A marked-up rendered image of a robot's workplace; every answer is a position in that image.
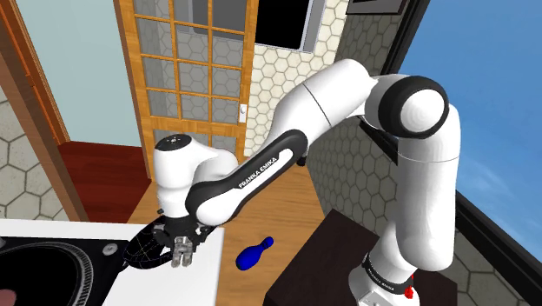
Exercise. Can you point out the small dark window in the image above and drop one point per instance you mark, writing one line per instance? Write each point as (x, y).
(279, 21)

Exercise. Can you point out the black bowl with pale lines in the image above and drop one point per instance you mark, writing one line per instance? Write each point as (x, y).
(142, 254)

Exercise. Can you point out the white table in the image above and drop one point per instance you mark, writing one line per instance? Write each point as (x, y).
(169, 288)

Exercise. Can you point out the dark framed wall picture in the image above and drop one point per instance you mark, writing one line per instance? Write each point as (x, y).
(374, 6)

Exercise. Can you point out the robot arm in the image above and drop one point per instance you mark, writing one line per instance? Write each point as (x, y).
(425, 190)

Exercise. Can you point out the wooden door with glass panes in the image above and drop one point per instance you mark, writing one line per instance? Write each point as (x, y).
(146, 131)

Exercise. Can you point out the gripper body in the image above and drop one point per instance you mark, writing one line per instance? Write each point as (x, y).
(186, 227)

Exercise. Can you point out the large black framed window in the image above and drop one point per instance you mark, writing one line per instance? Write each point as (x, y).
(491, 127)

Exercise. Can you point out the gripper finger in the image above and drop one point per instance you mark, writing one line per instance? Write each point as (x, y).
(176, 254)
(188, 253)

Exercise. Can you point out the wooden door frame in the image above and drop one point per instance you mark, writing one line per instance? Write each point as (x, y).
(38, 127)

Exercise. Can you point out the blue bowling pin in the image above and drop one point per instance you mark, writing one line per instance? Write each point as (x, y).
(250, 257)

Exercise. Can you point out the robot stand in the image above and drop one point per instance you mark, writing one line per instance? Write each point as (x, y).
(321, 262)

